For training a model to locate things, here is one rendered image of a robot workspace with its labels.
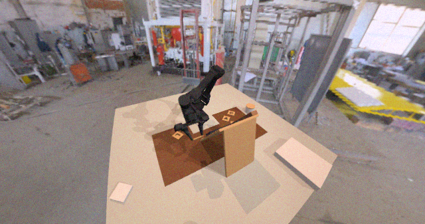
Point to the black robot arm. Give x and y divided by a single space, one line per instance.
198 96

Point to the wooden a-frame board stand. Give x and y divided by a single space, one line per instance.
239 142

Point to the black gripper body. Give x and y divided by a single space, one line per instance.
180 126

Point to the pale pink flat card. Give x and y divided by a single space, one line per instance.
121 192

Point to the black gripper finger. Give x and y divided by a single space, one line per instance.
201 127
187 132

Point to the grey cylindrical canister with orange lid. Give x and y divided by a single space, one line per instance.
249 108

